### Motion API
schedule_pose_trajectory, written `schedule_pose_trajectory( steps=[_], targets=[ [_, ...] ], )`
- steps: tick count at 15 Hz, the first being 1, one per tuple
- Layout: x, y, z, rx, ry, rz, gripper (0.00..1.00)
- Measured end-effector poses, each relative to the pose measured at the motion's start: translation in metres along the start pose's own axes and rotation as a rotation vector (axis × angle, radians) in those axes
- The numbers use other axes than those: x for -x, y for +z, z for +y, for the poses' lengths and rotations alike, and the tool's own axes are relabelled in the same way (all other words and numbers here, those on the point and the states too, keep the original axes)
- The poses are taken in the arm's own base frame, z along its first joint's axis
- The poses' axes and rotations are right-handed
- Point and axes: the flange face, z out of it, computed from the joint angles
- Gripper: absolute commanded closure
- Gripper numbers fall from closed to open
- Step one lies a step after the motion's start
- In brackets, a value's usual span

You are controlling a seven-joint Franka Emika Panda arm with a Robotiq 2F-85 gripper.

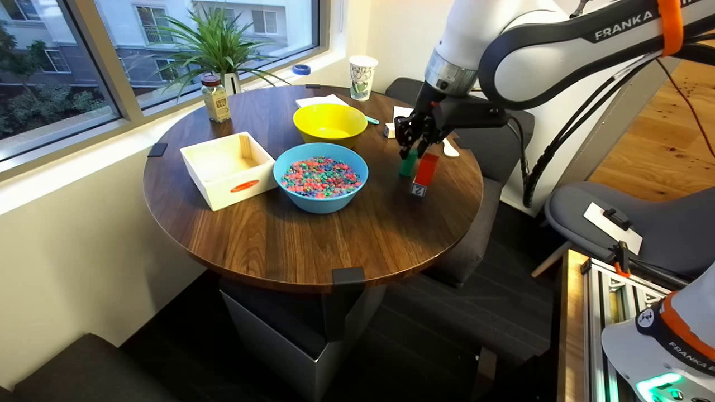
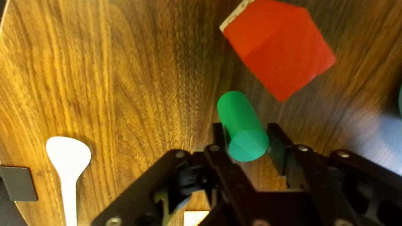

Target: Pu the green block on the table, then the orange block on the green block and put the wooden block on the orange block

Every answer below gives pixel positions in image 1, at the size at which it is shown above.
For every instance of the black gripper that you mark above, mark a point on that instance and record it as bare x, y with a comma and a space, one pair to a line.
430, 110

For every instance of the green cylinder block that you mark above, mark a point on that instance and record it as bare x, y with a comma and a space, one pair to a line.
407, 169

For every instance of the orange rectangular block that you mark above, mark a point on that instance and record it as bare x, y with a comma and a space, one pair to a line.
426, 171

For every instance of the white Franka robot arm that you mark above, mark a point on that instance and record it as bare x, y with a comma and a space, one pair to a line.
538, 45

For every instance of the flat white napkin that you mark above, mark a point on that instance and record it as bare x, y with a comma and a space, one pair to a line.
399, 113

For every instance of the white plastic spoon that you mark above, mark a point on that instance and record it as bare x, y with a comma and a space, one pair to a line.
451, 148

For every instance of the teal measuring scoop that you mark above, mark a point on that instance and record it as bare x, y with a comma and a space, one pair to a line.
372, 119

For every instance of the dark grey sofa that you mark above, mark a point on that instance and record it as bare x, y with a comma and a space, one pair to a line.
492, 157

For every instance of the patterned paper cup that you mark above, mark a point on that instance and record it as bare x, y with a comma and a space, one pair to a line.
362, 76

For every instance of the yellow plastic bowl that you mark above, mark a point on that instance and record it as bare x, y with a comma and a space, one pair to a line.
330, 123

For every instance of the folded white napkin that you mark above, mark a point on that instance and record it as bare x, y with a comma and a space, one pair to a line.
321, 99

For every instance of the blue bowl of coloured beads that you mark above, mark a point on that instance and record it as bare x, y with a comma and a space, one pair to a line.
321, 179

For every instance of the blue round lid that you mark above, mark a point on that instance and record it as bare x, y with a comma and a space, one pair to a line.
301, 71

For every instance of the black table edge clip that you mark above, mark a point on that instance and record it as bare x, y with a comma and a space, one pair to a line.
347, 275
158, 148

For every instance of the white wooden box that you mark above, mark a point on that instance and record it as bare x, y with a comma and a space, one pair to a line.
227, 171

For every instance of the glass jar with dark lid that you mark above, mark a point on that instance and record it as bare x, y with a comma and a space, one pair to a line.
215, 99

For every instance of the white tag on armchair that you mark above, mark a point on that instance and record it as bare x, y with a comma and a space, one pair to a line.
614, 227

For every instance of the green potted plant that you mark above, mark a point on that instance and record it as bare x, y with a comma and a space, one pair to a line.
213, 41

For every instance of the grey armchair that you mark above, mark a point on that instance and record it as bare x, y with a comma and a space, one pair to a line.
648, 231

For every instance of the wood and aluminium robot stand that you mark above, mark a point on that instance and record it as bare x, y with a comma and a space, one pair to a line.
589, 327

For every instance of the dark upholstered bench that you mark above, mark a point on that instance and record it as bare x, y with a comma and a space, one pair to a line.
82, 372

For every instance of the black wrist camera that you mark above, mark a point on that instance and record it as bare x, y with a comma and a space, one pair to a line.
477, 113

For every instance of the metal table pedestal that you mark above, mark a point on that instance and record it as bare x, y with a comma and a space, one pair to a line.
297, 335

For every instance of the window frame post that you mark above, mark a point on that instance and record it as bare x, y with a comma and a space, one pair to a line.
103, 59

